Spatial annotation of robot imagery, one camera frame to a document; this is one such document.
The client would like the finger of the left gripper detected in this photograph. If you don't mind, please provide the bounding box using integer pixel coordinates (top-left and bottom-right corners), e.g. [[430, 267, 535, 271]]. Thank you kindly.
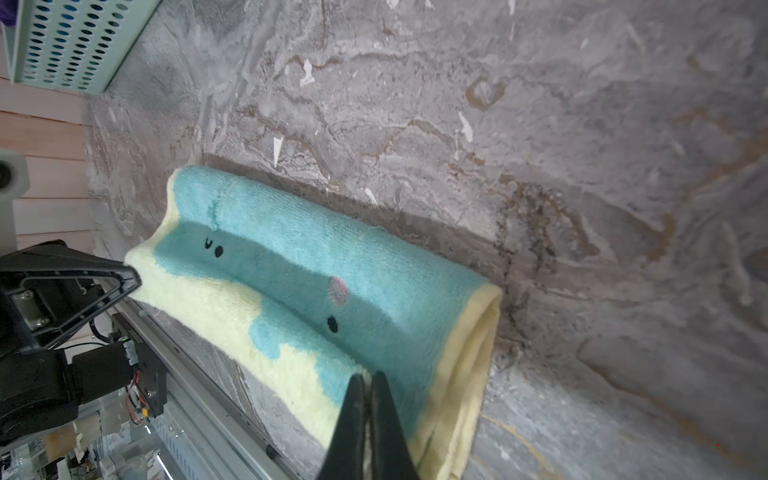
[[1, 240, 142, 351]]

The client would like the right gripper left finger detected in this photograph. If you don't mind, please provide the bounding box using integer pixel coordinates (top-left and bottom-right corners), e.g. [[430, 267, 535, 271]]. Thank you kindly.
[[316, 374, 367, 480]]

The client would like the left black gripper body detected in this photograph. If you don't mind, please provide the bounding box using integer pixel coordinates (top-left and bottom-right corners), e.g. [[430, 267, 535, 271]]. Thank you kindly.
[[0, 272, 169, 446]]

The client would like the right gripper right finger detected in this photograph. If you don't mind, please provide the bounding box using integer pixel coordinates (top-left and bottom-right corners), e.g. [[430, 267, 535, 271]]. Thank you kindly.
[[369, 371, 419, 480]]

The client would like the yellow teal hippo towel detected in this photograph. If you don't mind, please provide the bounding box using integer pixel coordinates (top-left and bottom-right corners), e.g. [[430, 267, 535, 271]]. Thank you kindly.
[[126, 166, 503, 479]]

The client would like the light green plastic basket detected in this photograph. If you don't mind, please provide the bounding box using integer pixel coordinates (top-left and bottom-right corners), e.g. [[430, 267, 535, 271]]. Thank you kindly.
[[1, 0, 160, 95]]

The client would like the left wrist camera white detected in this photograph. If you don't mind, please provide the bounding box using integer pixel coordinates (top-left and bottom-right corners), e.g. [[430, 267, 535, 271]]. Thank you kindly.
[[0, 149, 30, 255]]

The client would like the aluminium mounting rail front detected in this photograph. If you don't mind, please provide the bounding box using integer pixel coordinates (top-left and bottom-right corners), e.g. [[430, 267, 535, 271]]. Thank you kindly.
[[117, 299, 299, 479]]

